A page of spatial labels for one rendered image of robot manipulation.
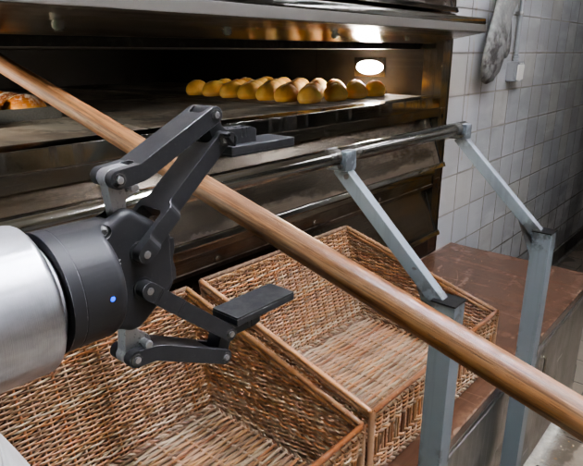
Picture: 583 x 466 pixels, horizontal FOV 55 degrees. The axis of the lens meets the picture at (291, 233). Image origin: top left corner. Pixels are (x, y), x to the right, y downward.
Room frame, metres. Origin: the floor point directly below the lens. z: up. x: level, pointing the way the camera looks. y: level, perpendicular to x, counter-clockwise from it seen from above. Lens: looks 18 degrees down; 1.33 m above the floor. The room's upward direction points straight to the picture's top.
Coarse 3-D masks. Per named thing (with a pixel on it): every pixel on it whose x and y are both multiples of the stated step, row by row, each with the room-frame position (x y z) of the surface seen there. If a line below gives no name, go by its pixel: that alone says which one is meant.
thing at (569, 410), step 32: (0, 64) 0.98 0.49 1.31; (64, 96) 0.85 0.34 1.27; (96, 128) 0.78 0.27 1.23; (224, 192) 0.62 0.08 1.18; (256, 224) 0.57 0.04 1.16; (288, 224) 0.56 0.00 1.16; (320, 256) 0.52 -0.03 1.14; (352, 288) 0.48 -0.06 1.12; (384, 288) 0.47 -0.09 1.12; (416, 320) 0.44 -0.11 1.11; (448, 320) 0.43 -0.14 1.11; (448, 352) 0.42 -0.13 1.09; (480, 352) 0.40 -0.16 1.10; (512, 384) 0.38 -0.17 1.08; (544, 384) 0.37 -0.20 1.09; (544, 416) 0.36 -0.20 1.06; (576, 416) 0.35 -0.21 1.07
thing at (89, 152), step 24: (432, 96) 2.02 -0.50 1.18; (240, 120) 1.30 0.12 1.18; (264, 120) 1.34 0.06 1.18; (288, 120) 1.40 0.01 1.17; (312, 120) 1.48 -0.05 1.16; (336, 120) 1.56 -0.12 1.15; (24, 144) 0.95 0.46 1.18; (48, 144) 0.95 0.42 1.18; (72, 144) 0.97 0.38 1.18; (96, 144) 1.00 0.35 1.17; (0, 168) 0.87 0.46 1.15; (24, 168) 0.90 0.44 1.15; (48, 168) 0.93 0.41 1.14
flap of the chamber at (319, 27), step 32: (0, 0) 0.76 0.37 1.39; (32, 0) 0.79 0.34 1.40; (64, 0) 0.82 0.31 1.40; (96, 0) 0.86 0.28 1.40; (128, 0) 0.90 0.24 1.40; (160, 0) 0.95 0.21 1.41; (192, 0) 1.00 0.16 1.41; (0, 32) 0.93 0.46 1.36; (32, 32) 0.96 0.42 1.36; (64, 32) 1.00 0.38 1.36; (96, 32) 1.04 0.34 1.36; (128, 32) 1.08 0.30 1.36; (160, 32) 1.12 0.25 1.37; (192, 32) 1.17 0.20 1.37; (256, 32) 1.28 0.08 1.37; (288, 32) 1.34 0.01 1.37; (320, 32) 1.42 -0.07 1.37; (352, 32) 1.49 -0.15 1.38; (384, 32) 1.58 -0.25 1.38; (416, 32) 1.68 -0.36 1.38; (448, 32) 1.79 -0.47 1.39; (480, 32) 1.91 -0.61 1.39
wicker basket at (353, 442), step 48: (192, 288) 1.10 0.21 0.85; (192, 336) 1.07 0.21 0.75; (240, 336) 0.98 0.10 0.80; (48, 384) 0.84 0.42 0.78; (96, 384) 0.89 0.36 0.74; (144, 384) 0.96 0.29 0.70; (192, 384) 1.03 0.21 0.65; (240, 384) 0.99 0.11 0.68; (288, 384) 0.90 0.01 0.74; (0, 432) 0.76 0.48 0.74; (48, 432) 0.81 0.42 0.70; (144, 432) 0.92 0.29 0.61; (192, 432) 0.96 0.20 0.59; (240, 432) 0.96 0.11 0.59; (288, 432) 0.90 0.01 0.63
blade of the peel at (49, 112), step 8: (0, 112) 1.25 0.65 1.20; (8, 112) 1.27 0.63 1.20; (16, 112) 1.28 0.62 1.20; (24, 112) 1.29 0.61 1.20; (32, 112) 1.31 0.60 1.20; (40, 112) 1.32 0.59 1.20; (48, 112) 1.34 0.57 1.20; (56, 112) 1.35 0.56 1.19; (0, 120) 1.25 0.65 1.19; (8, 120) 1.27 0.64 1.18; (16, 120) 1.28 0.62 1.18; (24, 120) 1.29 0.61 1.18
